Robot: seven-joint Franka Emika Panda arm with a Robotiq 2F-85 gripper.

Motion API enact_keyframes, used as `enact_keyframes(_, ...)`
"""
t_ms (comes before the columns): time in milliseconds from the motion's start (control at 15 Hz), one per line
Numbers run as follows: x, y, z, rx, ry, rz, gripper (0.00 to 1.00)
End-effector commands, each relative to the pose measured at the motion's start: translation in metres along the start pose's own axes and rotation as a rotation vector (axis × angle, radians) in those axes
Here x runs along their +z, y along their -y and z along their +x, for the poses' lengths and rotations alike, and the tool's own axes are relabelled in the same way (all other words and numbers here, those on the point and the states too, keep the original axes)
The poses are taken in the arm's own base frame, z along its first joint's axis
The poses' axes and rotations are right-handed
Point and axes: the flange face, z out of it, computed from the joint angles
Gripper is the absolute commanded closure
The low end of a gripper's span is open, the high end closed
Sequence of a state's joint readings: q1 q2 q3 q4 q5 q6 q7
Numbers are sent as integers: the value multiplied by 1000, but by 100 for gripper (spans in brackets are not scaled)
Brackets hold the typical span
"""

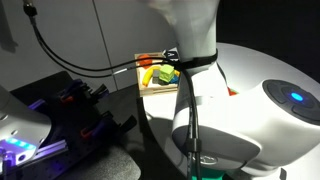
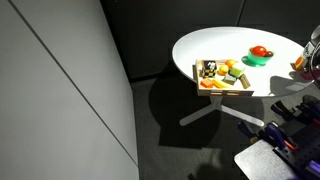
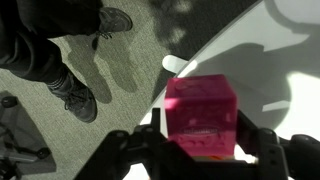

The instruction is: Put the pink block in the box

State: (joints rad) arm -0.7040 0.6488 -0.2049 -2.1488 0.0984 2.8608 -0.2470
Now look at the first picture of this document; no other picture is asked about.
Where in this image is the blue block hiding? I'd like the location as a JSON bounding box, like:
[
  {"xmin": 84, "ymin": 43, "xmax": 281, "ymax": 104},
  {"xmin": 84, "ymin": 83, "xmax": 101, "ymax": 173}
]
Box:
[{"xmin": 169, "ymin": 74, "xmax": 181, "ymax": 85}]

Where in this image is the small black white patterned cube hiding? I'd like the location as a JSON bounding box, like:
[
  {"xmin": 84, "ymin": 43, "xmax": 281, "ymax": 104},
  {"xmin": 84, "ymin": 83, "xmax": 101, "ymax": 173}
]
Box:
[{"xmin": 162, "ymin": 49, "xmax": 181, "ymax": 63}]

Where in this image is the grey block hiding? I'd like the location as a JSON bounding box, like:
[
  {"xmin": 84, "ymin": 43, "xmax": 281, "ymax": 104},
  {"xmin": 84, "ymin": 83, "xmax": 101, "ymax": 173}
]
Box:
[{"xmin": 152, "ymin": 69, "xmax": 162, "ymax": 85}]

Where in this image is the aluminium rail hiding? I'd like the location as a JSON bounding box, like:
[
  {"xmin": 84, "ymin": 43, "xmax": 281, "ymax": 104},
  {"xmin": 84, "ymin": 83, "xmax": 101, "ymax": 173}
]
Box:
[{"xmin": 33, "ymin": 139, "xmax": 70, "ymax": 162}]

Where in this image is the yellow banana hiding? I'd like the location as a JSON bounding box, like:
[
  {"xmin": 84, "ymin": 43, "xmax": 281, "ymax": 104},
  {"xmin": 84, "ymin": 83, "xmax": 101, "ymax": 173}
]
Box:
[{"xmin": 142, "ymin": 65, "xmax": 162, "ymax": 88}]

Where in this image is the green block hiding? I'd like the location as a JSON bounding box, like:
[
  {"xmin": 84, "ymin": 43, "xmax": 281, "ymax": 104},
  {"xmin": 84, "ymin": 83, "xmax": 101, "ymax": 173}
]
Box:
[{"xmin": 158, "ymin": 64, "xmax": 176, "ymax": 84}]

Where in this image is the black cable strap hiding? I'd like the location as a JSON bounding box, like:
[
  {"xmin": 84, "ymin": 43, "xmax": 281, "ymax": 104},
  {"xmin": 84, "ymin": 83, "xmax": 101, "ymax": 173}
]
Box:
[{"xmin": 179, "ymin": 49, "xmax": 220, "ymax": 69}]

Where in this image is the wooden tray box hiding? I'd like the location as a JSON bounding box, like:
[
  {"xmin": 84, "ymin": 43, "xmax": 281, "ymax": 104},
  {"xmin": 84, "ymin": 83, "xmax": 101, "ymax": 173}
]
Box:
[{"xmin": 134, "ymin": 51, "xmax": 182, "ymax": 98}]

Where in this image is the purple black spring clamp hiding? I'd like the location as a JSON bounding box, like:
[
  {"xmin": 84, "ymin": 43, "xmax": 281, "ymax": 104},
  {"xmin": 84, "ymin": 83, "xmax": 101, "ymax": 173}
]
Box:
[
  {"xmin": 79, "ymin": 111, "xmax": 138, "ymax": 141},
  {"xmin": 56, "ymin": 78, "xmax": 109, "ymax": 105}
]

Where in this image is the orange red block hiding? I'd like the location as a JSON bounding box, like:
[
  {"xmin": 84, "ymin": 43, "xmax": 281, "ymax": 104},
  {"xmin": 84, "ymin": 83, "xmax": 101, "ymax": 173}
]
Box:
[{"xmin": 137, "ymin": 54, "xmax": 154, "ymax": 69}]

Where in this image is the black cable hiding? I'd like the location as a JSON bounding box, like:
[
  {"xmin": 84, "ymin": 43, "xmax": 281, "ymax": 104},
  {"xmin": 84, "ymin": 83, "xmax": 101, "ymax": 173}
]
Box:
[
  {"xmin": 22, "ymin": 0, "xmax": 203, "ymax": 180},
  {"xmin": 29, "ymin": 14, "xmax": 201, "ymax": 180}
]

